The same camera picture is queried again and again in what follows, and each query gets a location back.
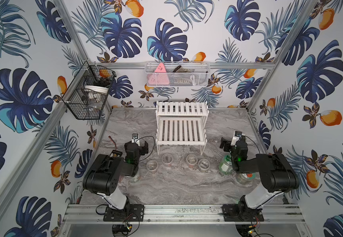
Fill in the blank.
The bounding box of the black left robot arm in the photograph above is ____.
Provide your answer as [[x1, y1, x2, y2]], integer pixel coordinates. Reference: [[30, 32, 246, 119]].
[[83, 141, 149, 211]]

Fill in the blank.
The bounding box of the black wire basket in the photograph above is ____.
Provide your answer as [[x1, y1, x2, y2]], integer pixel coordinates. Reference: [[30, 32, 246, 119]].
[[61, 61, 116, 120]]

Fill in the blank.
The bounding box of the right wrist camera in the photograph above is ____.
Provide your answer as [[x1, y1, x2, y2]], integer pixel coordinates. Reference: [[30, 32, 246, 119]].
[[231, 131, 242, 146]]

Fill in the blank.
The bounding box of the green white lid jar left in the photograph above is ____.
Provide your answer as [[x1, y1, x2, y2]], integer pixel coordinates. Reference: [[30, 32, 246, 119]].
[[130, 172, 140, 183]]

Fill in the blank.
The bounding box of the clear seed container red label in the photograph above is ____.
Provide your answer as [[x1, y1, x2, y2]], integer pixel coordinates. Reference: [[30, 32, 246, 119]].
[[186, 154, 198, 168]]

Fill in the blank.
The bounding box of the clear seed container far left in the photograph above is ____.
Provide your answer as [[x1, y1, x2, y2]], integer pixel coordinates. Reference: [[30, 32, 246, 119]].
[[146, 160, 159, 174]]

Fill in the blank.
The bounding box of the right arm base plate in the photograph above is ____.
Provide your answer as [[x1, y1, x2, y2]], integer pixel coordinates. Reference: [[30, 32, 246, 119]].
[[222, 203, 264, 222]]

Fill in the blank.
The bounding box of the pink triangular packet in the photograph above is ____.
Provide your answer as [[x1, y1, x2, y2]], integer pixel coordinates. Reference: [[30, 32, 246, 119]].
[[147, 63, 170, 87]]

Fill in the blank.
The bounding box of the white slatted wooden shelf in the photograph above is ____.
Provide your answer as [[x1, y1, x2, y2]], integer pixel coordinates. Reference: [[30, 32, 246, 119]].
[[155, 101, 209, 155]]

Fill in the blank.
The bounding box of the white mesh wall basket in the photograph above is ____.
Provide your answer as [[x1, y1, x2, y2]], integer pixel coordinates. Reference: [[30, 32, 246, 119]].
[[144, 61, 211, 87]]

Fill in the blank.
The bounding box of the aluminium front rail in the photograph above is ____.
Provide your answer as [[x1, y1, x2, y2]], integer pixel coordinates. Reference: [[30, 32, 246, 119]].
[[63, 204, 305, 225]]

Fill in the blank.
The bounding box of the green lid seed jar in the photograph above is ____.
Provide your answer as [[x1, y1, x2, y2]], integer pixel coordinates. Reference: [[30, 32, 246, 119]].
[[219, 155, 233, 175]]

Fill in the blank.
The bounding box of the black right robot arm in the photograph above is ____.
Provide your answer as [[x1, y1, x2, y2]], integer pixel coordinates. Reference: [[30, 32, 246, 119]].
[[220, 137, 300, 210]]

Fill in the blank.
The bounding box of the clear seed container orange label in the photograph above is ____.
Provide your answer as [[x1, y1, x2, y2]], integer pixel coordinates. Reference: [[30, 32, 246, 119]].
[[198, 159, 210, 172]]

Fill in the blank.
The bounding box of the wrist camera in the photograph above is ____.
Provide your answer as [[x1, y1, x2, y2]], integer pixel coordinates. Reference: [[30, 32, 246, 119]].
[[132, 133, 139, 145], [231, 131, 242, 146]]

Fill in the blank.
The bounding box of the red label lid jar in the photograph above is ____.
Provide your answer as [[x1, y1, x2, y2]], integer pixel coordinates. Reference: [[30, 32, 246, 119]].
[[236, 173, 256, 185]]

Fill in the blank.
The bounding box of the white bowl in wire basket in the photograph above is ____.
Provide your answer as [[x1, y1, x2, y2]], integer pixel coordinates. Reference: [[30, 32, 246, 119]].
[[85, 86, 108, 94]]

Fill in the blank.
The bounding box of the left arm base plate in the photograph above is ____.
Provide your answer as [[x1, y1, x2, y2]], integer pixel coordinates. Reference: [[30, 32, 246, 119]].
[[103, 204, 145, 222]]

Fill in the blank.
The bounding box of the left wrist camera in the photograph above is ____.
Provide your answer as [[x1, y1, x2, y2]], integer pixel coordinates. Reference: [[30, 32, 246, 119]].
[[132, 133, 139, 145]]

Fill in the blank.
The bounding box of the clear seed container centre left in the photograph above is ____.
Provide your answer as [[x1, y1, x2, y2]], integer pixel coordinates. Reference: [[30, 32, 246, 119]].
[[162, 154, 173, 167]]

